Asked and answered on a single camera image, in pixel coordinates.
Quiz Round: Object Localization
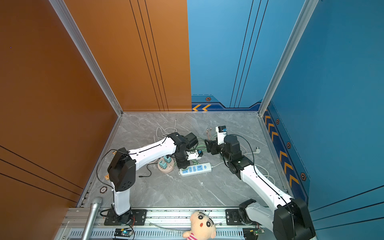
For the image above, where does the black usb cable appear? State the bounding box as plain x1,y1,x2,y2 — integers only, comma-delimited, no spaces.
138,163,154,179

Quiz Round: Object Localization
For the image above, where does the circuit board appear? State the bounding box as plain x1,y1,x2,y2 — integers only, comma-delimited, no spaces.
114,228,135,240
243,228,265,240

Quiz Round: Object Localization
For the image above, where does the metal pole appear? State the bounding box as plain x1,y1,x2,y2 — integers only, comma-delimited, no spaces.
81,197,103,240

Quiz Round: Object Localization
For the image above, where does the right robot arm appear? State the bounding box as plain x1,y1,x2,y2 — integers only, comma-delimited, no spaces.
205,134,316,240

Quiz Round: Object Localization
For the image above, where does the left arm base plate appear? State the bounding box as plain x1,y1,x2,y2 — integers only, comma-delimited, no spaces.
101,209,147,227

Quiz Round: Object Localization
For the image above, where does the plush doll toy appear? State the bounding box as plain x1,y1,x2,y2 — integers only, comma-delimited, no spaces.
183,212,217,240

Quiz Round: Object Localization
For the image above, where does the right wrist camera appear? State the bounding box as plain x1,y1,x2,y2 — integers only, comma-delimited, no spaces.
216,126,227,145

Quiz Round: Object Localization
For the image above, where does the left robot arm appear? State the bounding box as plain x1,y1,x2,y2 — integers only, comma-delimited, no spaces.
108,132,198,216

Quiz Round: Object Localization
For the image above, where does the white blue power strip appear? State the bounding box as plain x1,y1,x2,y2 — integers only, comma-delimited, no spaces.
179,163,212,177

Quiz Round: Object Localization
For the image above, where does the white tangled cable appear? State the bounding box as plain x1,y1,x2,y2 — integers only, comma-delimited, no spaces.
155,119,178,139

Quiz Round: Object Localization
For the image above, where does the round poker chip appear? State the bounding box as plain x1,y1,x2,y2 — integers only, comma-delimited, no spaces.
100,186,108,194

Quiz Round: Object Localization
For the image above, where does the left circuit board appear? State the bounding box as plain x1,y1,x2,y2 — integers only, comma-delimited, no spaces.
114,228,135,240

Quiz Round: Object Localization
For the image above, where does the teal charger with black cable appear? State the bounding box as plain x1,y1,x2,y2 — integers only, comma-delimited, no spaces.
164,156,172,163

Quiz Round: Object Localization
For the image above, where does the round pink power socket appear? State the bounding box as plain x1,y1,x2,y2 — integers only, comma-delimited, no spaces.
158,156,175,174

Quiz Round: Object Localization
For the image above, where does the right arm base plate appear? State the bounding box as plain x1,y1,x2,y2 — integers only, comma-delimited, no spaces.
225,209,258,226

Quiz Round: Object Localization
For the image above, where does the right circuit board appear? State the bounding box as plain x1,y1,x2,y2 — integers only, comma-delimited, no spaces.
243,228,265,240

